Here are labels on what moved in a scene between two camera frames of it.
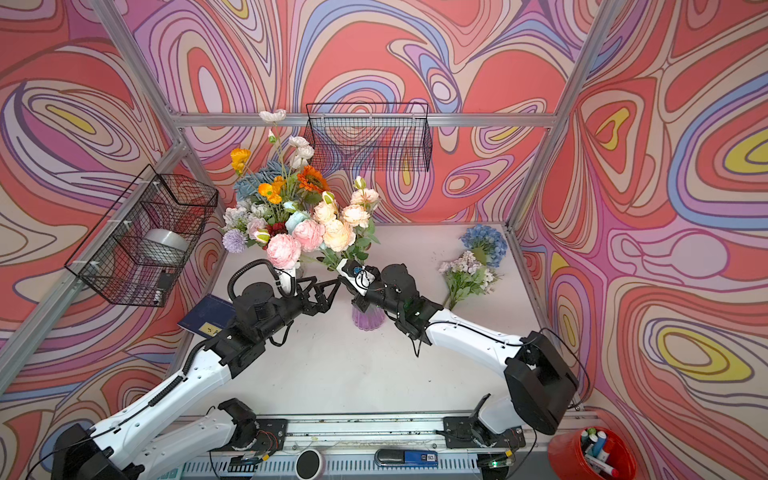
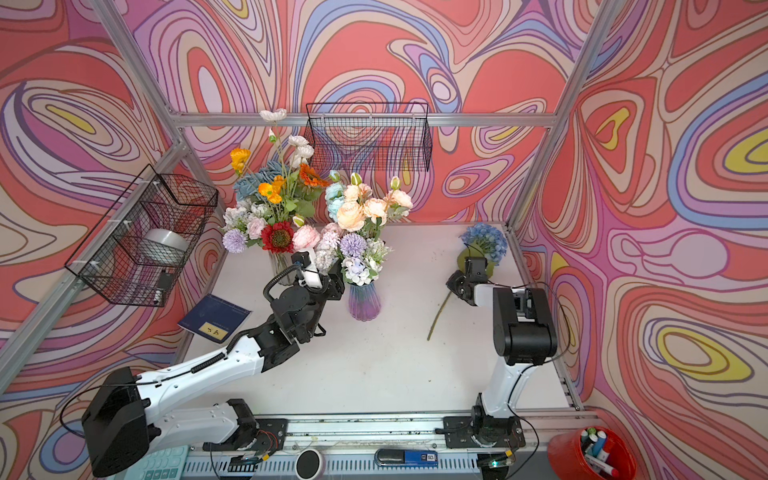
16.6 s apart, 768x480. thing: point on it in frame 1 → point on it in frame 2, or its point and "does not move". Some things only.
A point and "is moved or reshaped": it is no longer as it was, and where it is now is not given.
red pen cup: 592,453 does not move
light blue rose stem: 295,218 → 335,195
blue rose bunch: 247,188 does not move
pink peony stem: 283,251 is moved or reshaped
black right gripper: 360,302 → 452,283
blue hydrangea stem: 487,244 does not move
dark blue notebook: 210,316 does not move
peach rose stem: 337,235 → 357,206
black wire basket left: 142,247 does not move
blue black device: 407,458 does not move
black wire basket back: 375,137 does not move
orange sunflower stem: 311,179 does not move
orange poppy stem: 273,193 does not move
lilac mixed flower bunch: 465,275 is moved or reshaped
